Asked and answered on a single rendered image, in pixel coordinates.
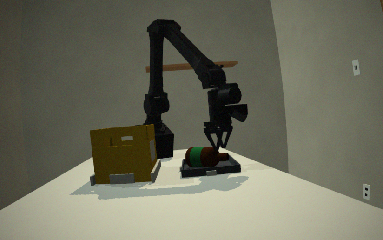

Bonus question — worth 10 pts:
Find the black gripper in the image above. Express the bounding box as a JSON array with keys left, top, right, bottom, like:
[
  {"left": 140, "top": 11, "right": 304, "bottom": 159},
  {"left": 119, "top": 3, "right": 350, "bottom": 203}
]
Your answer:
[{"left": 204, "top": 104, "right": 233, "bottom": 151}]

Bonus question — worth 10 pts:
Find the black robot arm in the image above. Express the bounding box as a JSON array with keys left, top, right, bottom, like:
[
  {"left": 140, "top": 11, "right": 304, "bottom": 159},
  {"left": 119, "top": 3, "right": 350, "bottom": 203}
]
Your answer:
[{"left": 143, "top": 19, "right": 248, "bottom": 133}]

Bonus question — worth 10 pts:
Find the brown glass bottle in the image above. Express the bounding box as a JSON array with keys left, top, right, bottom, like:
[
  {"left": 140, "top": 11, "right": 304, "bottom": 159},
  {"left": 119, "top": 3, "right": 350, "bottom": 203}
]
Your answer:
[{"left": 185, "top": 147, "right": 229, "bottom": 167}]

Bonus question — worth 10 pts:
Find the yellow divided crate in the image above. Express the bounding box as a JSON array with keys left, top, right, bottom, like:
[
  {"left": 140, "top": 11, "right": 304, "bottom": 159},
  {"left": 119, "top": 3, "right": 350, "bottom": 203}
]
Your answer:
[{"left": 90, "top": 124, "right": 157, "bottom": 184}]

